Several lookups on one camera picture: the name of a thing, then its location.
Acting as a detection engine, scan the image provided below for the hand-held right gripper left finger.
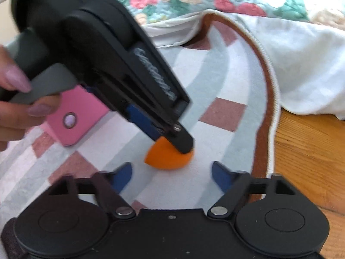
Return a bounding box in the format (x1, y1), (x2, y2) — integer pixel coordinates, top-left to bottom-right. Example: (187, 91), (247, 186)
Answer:
(49, 162), (136, 220)

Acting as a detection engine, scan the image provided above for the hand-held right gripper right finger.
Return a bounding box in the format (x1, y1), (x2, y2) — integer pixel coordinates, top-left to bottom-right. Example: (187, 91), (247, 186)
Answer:
(207, 161), (295, 218)

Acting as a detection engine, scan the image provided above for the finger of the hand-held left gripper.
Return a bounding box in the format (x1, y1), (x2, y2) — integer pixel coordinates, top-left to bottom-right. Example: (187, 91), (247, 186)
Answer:
(127, 105), (163, 141)
(122, 97), (194, 154)

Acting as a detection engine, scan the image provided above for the orange egg-shaped sponge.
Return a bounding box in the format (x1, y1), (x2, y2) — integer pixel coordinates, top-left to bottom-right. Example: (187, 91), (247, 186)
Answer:
(145, 136), (195, 170)

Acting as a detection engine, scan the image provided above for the pink cardboard box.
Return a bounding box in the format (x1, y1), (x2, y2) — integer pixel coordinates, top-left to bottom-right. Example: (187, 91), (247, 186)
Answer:
(46, 85), (111, 147)

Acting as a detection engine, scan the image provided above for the person's left hand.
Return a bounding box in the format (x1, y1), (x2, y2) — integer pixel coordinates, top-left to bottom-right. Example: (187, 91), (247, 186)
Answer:
(0, 44), (62, 152)

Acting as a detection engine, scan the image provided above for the checkered rug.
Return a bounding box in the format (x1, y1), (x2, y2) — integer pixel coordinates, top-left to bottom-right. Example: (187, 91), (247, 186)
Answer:
(0, 9), (282, 222)

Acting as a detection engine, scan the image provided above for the dark maroon cloth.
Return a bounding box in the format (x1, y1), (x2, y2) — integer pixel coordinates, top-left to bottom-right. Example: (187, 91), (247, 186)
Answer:
(0, 217), (19, 259)

